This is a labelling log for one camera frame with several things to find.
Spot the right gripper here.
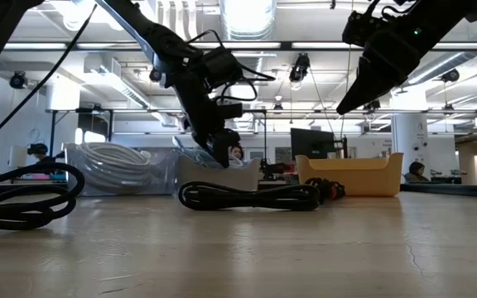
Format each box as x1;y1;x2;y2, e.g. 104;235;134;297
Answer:
335;16;434;116

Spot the clear plastic bin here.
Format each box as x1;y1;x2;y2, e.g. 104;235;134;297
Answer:
63;142;178;197

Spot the black cable with red tie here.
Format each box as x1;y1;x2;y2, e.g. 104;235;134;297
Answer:
304;176;346;202

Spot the black hanging cable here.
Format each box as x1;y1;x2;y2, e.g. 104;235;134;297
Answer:
0;3;99;153

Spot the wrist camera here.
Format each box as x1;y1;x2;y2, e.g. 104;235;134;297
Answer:
200;46;244;86
341;10;388;47

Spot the grey plastic bin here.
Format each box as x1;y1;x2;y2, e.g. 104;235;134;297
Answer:
175;155;263;193

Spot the silver ceiling duct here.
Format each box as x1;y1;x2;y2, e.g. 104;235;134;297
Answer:
219;0;277;41

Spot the black computer monitor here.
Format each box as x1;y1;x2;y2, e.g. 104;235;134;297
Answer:
290;127;349;161

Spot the black looped cable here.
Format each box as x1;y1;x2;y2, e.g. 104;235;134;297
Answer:
0;161;85;231

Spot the white round column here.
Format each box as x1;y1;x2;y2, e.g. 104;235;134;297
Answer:
390;89;430;184

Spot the white cable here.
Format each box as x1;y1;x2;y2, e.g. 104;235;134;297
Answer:
72;163;152;188
75;142;153;171

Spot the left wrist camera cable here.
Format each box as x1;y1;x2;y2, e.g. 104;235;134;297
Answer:
186;28;277;103

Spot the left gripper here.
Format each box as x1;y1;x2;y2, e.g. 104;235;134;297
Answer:
155;35;243;168

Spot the person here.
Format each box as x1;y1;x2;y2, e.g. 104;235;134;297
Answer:
26;142;64;166
229;143;246;162
402;161;430;184

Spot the black background frame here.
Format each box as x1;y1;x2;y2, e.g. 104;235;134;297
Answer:
46;106;477;179

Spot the yellow plastic bin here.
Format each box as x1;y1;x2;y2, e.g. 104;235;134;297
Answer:
295;151;404;198

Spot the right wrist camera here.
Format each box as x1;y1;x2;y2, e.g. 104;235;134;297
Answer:
341;10;388;47

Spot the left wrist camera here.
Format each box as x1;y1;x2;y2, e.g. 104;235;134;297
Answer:
200;46;244;86

